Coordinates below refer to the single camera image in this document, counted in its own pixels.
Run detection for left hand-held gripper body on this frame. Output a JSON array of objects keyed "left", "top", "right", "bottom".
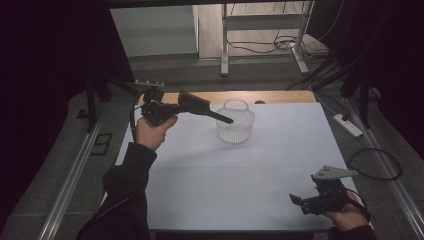
[{"left": 134, "top": 79, "right": 181, "bottom": 128}]

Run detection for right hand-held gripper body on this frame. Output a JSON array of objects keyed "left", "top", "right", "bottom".
[{"left": 299, "top": 165, "right": 360, "bottom": 216}]

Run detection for black brush with brown bristles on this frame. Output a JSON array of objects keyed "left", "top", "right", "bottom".
[{"left": 177, "top": 89, "right": 235, "bottom": 125}]

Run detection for white plastic basket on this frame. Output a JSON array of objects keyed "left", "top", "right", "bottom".
[{"left": 215, "top": 98, "right": 256, "bottom": 145}]

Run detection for person's left hand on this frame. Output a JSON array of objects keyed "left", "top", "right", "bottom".
[{"left": 134, "top": 114, "right": 179, "bottom": 153}]

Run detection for person's right hand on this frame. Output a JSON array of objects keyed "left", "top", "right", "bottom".
[{"left": 320, "top": 190, "right": 372, "bottom": 233}]

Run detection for white table sheet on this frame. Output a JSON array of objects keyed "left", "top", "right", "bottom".
[{"left": 114, "top": 101, "right": 363, "bottom": 232}]

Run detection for black stand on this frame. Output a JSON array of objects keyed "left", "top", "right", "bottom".
[
  {"left": 75, "top": 71, "right": 114, "bottom": 134},
  {"left": 342, "top": 64, "right": 374, "bottom": 130}
]

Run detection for white power strip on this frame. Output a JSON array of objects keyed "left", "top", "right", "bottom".
[{"left": 332, "top": 113, "right": 364, "bottom": 139}]

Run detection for grey white panel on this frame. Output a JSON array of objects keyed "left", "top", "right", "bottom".
[{"left": 109, "top": 4, "right": 200, "bottom": 58}]

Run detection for dark curtain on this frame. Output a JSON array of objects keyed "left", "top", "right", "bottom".
[
  {"left": 305, "top": 0, "right": 424, "bottom": 158},
  {"left": 0, "top": 0, "right": 135, "bottom": 231}
]

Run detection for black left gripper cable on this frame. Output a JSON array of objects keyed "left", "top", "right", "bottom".
[{"left": 128, "top": 89, "right": 148, "bottom": 144}]

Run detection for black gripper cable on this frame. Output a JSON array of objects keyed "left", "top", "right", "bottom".
[
  {"left": 345, "top": 187, "right": 373, "bottom": 224},
  {"left": 128, "top": 89, "right": 148, "bottom": 144}
]

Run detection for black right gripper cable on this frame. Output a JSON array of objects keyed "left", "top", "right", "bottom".
[{"left": 345, "top": 187, "right": 373, "bottom": 224}]

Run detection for aluminium rail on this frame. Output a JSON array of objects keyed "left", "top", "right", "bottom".
[
  {"left": 343, "top": 96, "right": 424, "bottom": 240},
  {"left": 37, "top": 99, "right": 112, "bottom": 240}
]

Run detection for black floor frame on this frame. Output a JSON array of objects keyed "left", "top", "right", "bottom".
[{"left": 89, "top": 132, "right": 114, "bottom": 157}]

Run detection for black looped cable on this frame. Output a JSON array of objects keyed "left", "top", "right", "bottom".
[{"left": 346, "top": 147, "right": 403, "bottom": 182}]

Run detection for white metal stand frame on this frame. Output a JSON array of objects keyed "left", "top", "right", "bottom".
[{"left": 220, "top": 0, "right": 315, "bottom": 78}]

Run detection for black cables on floor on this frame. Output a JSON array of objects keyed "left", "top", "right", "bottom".
[{"left": 227, "top": 29, "right": 330, "bottom": 56}]

